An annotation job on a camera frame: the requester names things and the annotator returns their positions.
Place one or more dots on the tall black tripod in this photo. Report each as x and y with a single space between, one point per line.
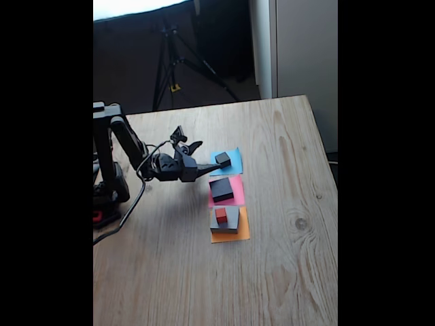
169 61

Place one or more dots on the pink paper sheet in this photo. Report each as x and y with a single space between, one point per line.
238 190

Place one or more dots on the yellow tape under tall tripod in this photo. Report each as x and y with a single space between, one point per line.
175 88

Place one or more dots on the small wrist camera board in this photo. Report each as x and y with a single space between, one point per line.
178 134

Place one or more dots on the blue paper sheet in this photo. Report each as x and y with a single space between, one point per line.
238 166

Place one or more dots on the small red cube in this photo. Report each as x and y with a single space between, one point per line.
221 214

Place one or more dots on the small dark cube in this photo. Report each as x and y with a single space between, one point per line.
223 159

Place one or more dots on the white cabinet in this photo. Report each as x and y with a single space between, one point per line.
306 51

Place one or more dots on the medium dark block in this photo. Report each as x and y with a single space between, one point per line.
220 187

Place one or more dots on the large grey block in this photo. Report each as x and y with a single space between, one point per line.
233 217

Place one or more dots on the orange paper sheet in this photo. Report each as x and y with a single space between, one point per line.
244 231

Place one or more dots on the bright white light panel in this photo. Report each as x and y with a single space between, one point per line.
136 6

